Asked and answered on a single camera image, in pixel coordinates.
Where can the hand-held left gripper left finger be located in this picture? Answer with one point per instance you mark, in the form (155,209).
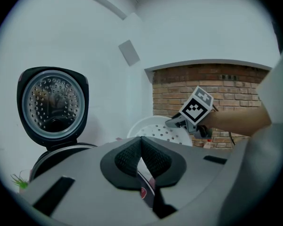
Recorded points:
(89,163)

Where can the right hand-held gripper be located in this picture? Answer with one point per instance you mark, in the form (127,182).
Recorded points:
(195,107)

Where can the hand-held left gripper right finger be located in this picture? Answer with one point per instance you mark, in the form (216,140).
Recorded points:
(198,173)

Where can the white perforated steamer tray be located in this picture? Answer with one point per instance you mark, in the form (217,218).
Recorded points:
(151,126)

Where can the person's right forearm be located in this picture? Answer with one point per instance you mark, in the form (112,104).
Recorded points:
(238,120)

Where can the purple rice cooker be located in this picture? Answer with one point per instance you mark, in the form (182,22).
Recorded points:
(52,102)

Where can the small green potted plant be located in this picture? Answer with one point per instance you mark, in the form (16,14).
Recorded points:
(20,182)

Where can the grey wall panel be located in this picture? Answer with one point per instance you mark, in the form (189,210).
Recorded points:
(129,53)

